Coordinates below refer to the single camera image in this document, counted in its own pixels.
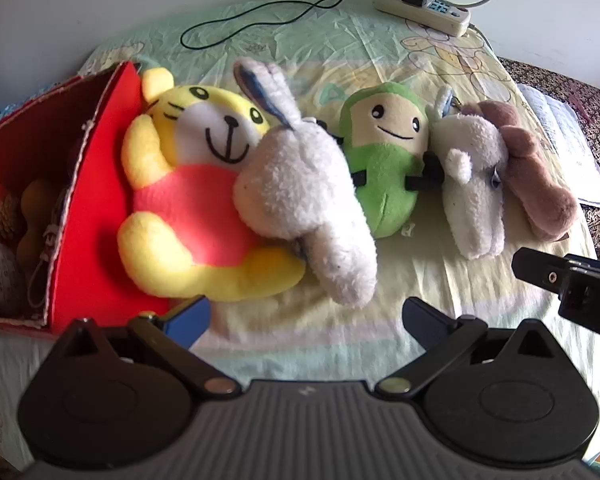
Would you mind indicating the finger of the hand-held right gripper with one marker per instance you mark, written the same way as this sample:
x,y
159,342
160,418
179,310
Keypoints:
x,y
537,267

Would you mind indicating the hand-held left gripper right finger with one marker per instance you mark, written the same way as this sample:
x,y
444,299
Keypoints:
x,y
425,317

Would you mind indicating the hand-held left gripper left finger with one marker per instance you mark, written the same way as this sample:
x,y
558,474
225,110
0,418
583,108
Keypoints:
x,y
180,317

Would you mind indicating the brown bear plush toy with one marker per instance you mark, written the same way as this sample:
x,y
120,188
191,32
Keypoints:
x,y
535,185

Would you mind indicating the small white plush toy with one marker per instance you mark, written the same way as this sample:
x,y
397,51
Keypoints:
x,y
472,200

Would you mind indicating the yellow tiger plush toy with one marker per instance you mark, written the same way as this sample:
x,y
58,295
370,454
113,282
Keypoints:
x,y
190,195

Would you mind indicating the green plush toy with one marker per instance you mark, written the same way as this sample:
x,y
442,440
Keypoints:
x,y
385,185

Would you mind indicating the red cardboard box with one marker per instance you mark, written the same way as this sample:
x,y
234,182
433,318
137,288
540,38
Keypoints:
x,y
100,185

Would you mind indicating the white rabbit plush toy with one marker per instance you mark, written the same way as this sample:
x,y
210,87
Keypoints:
x,y
300,185

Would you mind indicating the cartoon bear printed bedsheet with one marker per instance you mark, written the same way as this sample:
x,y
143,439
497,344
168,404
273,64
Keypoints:
x,y
470,280

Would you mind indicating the white paper sheets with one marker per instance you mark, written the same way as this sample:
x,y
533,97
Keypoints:
x,y
565,135

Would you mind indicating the grey round pouch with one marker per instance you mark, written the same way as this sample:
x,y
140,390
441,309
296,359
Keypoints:
x,y
0,275

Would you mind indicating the brown wooden figure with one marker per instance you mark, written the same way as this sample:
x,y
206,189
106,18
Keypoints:
x,y
35,200

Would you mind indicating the brown pinecone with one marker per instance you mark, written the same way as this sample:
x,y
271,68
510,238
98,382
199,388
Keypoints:
x,y
9,217

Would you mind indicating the white power strip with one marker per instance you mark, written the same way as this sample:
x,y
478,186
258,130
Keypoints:
x,y
445,12

